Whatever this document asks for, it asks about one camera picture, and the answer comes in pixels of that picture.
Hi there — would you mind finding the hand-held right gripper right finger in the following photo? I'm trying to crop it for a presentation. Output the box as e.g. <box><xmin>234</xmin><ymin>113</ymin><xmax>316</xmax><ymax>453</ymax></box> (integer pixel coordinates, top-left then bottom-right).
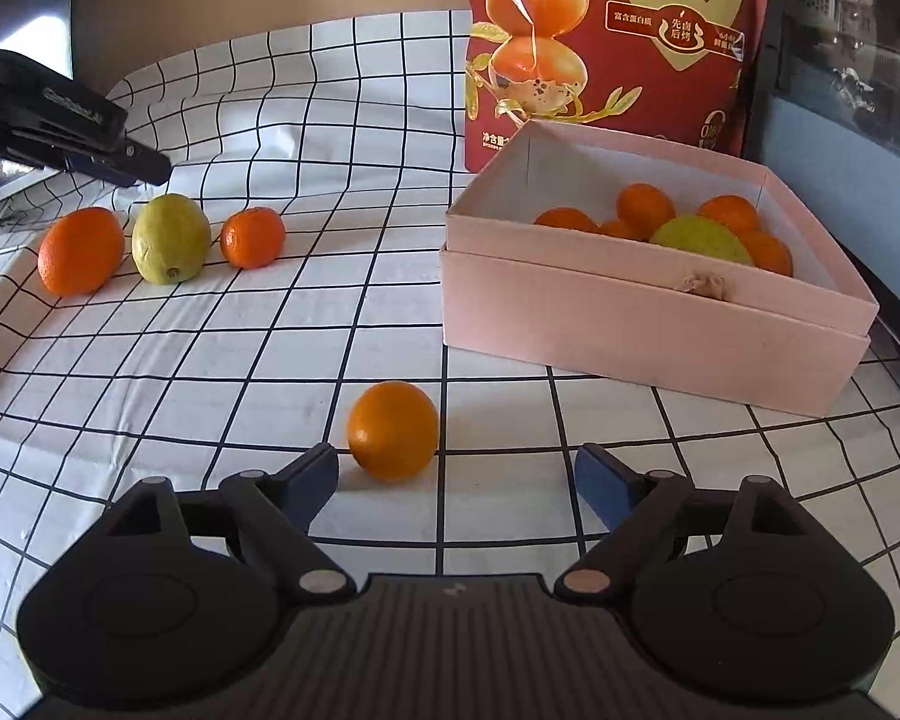
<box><xmin>555</xmin><ymin>442</ymin><xmax>803</xmax><ymax>605</ymax></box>

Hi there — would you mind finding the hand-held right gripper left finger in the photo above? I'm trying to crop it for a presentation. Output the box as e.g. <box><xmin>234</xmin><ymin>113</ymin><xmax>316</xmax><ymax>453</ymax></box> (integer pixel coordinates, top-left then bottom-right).
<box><xmin>105</xmin><ymin>442</ymin><xmax>357</xmax><ymax>605</ymax></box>

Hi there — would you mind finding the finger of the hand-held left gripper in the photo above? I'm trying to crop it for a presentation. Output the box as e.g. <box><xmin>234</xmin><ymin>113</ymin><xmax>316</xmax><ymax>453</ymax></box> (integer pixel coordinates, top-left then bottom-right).
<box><xmin>64</xmin><ymin>152</ymin><xmax>140</xmax><ymax>185</ymax></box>
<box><xmin>116</xmin><ymin>136</ymin><xmax>172</xmax><ymax>187</ymax></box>

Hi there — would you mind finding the green lemon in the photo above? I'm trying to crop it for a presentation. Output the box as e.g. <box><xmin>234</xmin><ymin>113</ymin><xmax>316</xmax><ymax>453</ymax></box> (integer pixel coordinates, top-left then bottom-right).
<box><xmin>132</xmin><ymin>193</ymin><xmax>212</xmax><ymax>286</ymax></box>
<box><xmin>649</xmin><ymin>214</ymin><xmax>755</xmax><ymax>268</ymax></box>

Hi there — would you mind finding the smooth orange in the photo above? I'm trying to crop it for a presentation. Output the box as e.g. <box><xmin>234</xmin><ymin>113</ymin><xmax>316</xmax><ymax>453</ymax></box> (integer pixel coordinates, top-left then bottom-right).
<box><xmin>346</xmin><ymin>381</ymin><xmax>440</xmax><ymax>483</ymax></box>

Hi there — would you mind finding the pink cardboard box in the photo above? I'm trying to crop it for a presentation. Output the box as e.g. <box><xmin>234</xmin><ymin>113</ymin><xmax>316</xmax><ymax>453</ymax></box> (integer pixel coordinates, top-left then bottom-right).
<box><xmin>440</xmin><ymin>118</ymin><xmax>880</xmax><ymax>417</ymax></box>

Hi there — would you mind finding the mandarin with stem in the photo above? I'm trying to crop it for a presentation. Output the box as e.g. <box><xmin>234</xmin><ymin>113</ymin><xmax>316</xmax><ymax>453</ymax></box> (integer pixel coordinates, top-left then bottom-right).
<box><xmin>616</xmin><ymin>183</ymin><xmax>677</xmax><ymax>239</ymax></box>

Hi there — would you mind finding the large orange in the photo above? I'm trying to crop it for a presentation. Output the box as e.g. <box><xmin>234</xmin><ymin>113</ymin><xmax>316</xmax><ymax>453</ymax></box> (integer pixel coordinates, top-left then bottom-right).
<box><xmin>37</xmin><ymin>207</ymin><xmax>125</xmax><ymax>296</ymax></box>

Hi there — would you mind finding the black monitor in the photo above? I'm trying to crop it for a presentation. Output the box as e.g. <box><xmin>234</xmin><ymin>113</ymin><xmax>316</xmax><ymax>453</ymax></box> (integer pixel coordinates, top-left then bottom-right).
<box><xmin>0</xmin><ymin>0</ymin><xmax>76</xmax><ymax>203</ymax></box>

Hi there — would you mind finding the white checked tablecloth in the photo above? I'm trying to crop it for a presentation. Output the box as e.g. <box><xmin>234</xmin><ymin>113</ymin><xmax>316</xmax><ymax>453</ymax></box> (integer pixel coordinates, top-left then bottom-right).
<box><xmin>0</xmin><ymin>10</ymin><xmax>900</xmax><ymax>720</ymax></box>

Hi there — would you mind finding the red snack bag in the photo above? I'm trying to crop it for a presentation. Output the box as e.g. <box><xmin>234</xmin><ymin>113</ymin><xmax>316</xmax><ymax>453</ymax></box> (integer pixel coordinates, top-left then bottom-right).
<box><xmin>457</xmin><ymin>0</ymin><xmax>773</xmax><ymax>173</ymax></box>

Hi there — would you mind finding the black glass-front appliance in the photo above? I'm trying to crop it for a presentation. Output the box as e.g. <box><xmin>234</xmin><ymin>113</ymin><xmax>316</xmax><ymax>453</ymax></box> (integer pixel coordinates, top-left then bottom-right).
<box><xmin>742</xmin><ymin>0</ymin><xmax>900</xmax><ymax>421</ymax></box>

